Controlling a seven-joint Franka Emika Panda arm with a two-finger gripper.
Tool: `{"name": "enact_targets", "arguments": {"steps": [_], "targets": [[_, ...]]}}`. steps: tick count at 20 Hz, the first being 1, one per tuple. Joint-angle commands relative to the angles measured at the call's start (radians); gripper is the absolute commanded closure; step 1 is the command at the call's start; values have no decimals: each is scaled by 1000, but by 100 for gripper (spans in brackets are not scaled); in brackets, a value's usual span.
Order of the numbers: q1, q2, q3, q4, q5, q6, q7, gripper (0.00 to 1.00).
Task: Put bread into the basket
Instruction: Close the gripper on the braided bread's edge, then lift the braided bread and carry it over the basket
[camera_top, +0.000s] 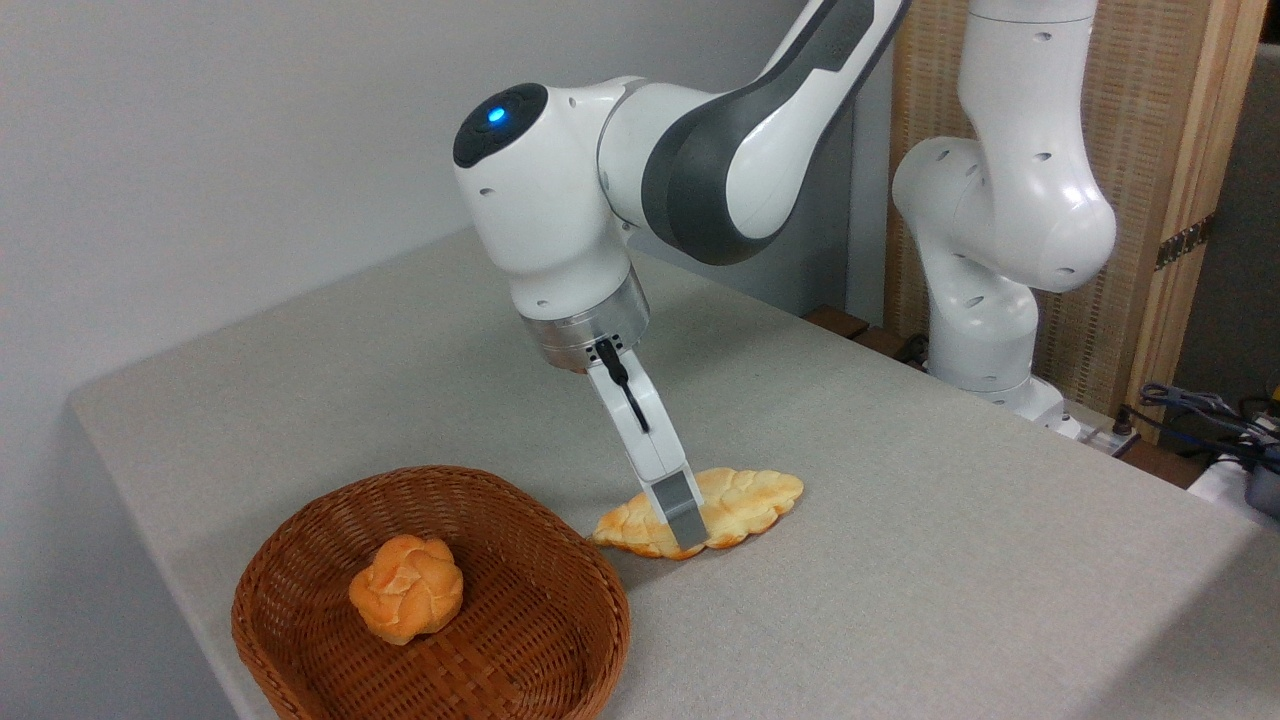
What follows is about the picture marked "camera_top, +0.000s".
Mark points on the dark grey round device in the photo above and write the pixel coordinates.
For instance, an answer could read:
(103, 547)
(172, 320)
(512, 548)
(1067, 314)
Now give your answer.
(1265, 490)

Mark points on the wooden rattan screen panel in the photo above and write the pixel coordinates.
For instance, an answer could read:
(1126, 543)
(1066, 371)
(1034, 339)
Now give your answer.
(1150, 110)

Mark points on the long braided bread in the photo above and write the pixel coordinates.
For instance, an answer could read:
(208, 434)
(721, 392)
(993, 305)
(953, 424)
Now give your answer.
(750, 497)

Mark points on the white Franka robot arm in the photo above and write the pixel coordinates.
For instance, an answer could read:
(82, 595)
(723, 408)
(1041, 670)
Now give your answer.
(540, 200)

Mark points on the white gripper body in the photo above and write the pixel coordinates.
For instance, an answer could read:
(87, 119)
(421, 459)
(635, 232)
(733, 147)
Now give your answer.
(655, 440)

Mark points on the metal hinge strip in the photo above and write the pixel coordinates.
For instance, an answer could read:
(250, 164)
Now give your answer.
(1185, 242)

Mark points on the round knotted bread roll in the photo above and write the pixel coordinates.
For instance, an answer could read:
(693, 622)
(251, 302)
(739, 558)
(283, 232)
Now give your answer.
(405, 590)

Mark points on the brown woven wicker basket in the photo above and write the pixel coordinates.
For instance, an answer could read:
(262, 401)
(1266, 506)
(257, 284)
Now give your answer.
(530, 620)

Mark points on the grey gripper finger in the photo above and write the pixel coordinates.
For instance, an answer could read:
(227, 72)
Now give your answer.
(682, 515)

